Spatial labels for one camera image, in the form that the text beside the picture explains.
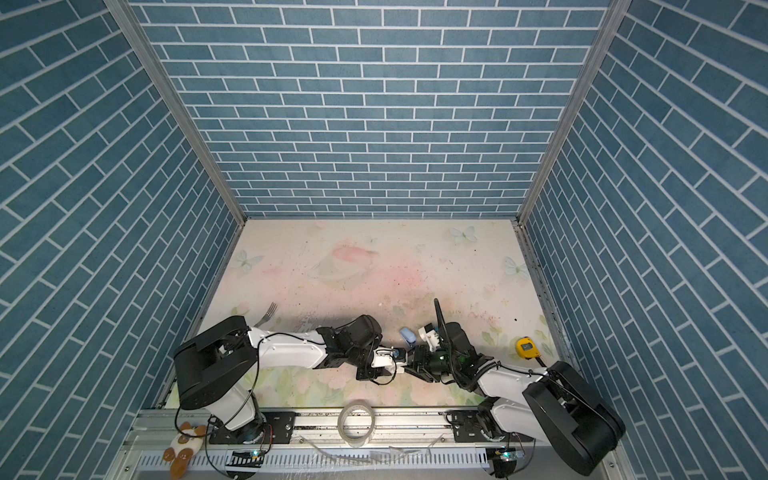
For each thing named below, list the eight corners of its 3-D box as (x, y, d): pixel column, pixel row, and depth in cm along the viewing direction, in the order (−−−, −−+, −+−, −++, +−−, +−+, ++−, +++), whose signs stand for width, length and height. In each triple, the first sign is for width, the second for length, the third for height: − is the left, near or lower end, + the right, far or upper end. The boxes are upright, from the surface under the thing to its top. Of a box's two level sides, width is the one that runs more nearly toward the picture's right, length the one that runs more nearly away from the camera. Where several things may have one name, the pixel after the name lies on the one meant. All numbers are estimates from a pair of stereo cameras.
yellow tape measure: (519, 358, 88) (521, 355, 86) (514, 339, 92) (516, 336, 90) (538, 358, 88) (540, 355, 86) (532, 339, 92) (534, 336, 90)
